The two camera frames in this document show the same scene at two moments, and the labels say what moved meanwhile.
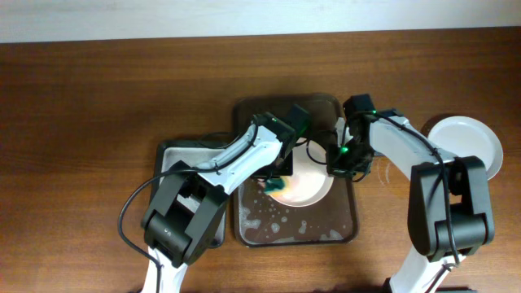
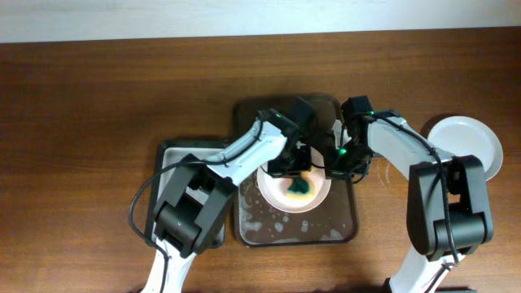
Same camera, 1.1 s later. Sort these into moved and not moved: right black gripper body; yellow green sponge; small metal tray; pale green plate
Moved: yellow green sponge
Not moved: pale green plate; small metal tray; right black gripper body
